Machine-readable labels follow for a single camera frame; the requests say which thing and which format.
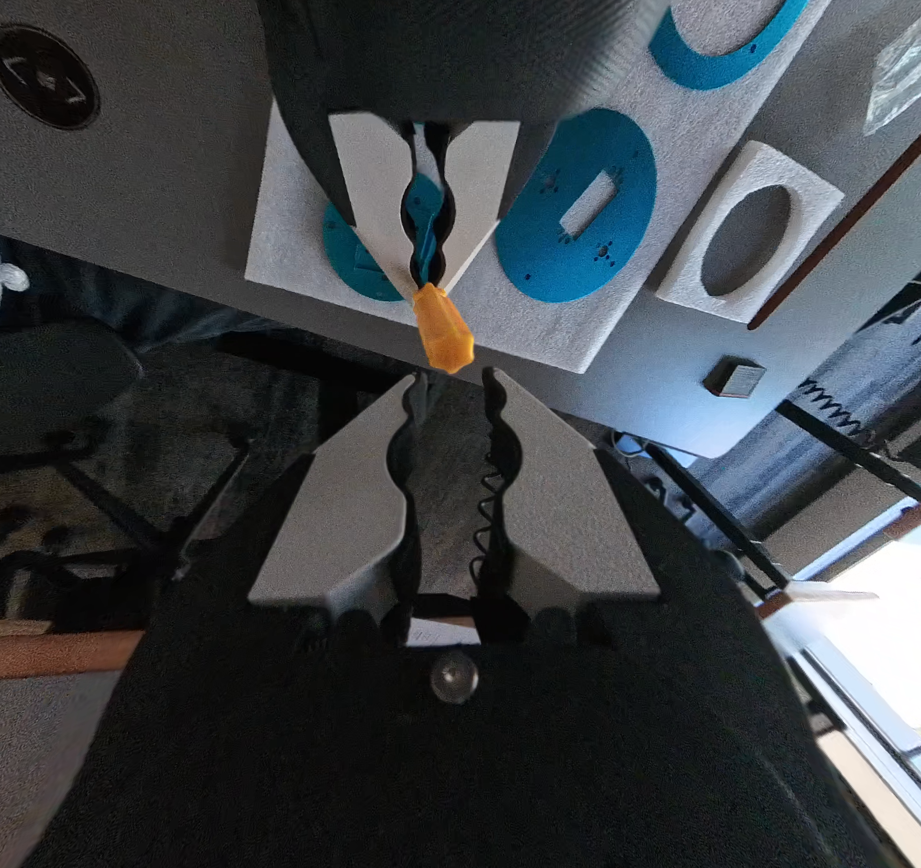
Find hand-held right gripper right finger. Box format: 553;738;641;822
471;366;663;628

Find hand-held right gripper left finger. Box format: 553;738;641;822
247;372;433;628

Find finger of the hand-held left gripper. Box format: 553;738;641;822
328;113;433;293
425;120;522;295

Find blue square metal bracket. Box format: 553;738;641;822
353;210;441;285

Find small blue round plate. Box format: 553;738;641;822
322;174;447;302

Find orange-handled screwdriver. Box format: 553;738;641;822
412;282;476;374

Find round black desk button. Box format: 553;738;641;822
0;25;100;130

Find white foam sheet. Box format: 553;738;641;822
245;0;872;374

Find blue plate with rectangular hole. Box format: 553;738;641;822
495;108;658;304

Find small grey block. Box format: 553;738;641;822
704;356;766;400

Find person's dark trousers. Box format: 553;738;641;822
0;238;289;351

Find white foam square with hole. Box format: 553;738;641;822
656;140;846;324

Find clear plastic bag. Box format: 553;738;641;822
867;37;921;137

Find coiled black cable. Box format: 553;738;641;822
799;379;875;445
471;451;508;581

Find blue metal ring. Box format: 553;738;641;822
649;0;836;91

